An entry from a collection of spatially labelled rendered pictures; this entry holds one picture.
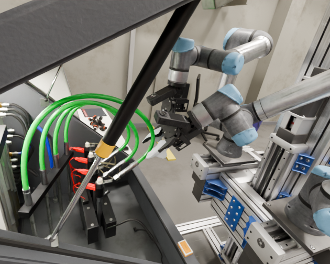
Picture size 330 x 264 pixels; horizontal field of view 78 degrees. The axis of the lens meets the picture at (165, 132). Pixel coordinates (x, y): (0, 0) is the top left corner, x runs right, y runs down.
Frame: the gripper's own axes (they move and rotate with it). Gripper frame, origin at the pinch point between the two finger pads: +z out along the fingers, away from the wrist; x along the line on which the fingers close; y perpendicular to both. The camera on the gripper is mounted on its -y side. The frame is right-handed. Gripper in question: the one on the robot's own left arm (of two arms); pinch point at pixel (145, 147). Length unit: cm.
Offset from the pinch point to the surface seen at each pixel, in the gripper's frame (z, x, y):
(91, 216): 29.6, -10.0, 3.6
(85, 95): -1.7, -1.2, -27.4
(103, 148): -12.2, -31.3, -31.7
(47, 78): 17.8, 30.1, -30.6
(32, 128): 12.1, -5.5, -30.9
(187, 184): 46, 83, 163
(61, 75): 13.7, 31.5, -27.9
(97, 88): 96, 247, 63
